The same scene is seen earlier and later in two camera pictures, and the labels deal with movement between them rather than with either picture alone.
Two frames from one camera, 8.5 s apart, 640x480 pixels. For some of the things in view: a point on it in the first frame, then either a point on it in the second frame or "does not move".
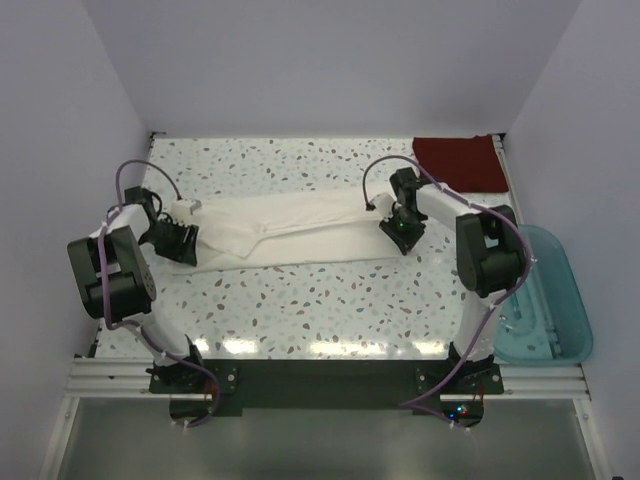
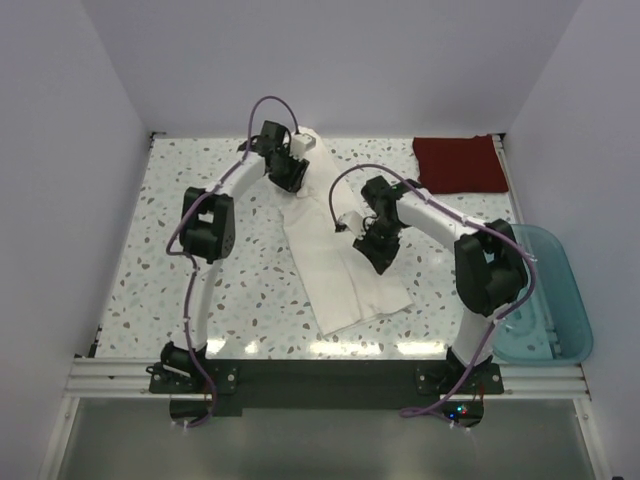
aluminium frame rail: (130, 378) does not move
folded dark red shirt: (464, 164) does not move
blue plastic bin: (545, 321) does not move
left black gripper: (179, 242) -> (291, 173)
